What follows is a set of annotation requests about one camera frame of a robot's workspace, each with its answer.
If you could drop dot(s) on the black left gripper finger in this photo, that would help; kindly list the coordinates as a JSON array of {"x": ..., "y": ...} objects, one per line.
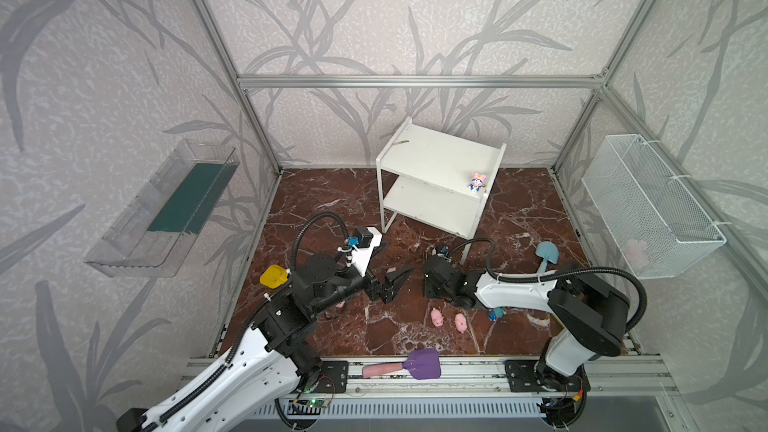
[
  {"x": 400, "y": 275},
  {"x": 391, "y": 288}
]

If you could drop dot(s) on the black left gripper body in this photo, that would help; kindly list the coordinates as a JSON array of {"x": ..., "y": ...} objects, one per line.
[{"x": 374, "y": 288}]

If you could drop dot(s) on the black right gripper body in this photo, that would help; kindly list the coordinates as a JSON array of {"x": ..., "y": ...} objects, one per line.
[{"x": 432, "y": 280}]

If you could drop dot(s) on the blue green Doraemon figure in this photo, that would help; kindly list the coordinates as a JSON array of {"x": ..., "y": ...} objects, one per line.
[{"x": 496, "y": 313}]

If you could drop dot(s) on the pink hooded Doraemon figure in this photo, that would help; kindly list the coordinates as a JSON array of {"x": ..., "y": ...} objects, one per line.
[{"x": 478, "y": 183}]

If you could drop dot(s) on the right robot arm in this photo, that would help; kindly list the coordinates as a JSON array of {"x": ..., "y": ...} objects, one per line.
[{"x": 596, "y": 306}]

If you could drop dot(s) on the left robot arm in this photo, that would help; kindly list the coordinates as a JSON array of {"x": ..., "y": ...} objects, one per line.
[{"x": 270, "y": 356}]

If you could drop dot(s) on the white two-tier shelf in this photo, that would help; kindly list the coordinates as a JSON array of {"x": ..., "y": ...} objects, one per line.
[{"x": 424, "y": 175}]

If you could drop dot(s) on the pink pig toy lower middle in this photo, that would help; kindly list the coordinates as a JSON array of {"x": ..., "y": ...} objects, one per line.
[{"x": 436, "y": 317}]

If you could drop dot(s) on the pink pig toy lower right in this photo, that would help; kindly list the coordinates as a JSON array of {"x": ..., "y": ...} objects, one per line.
[{"x": 460, "y": 322}]

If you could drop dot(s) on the yellow toy shovel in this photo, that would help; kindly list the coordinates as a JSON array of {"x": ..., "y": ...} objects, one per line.
[{"x": 274, "y": 276}]

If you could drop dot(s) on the light blue toy shovel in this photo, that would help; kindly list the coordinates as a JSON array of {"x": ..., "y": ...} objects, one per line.
[{"x": 548, "y": 254}]

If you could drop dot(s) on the green circuit board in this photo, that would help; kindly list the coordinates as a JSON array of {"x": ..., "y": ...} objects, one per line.
[{"x": 312, "y": 405}]

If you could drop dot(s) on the pink toy in basket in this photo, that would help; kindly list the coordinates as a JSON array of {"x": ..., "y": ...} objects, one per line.
[{"x": 635, "y": 254}]

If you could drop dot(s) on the purple toy spatula pink handle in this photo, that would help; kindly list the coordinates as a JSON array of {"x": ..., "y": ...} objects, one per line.
[{"x": 422, "y": 364}]

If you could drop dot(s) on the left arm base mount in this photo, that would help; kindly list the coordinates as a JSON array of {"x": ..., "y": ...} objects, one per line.
[{"x": 331, "y": 378}]

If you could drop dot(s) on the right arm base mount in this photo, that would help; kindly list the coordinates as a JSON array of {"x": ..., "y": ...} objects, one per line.
[{"x": 527, "y": 375}]

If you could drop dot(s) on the white wire mesh basket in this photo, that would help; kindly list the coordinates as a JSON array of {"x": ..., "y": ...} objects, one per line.
[{"x": 639, "y": 197}]

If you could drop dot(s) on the clear plastic wall bin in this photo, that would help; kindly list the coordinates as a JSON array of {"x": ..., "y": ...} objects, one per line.
[{"x": 153, "y": 236}]

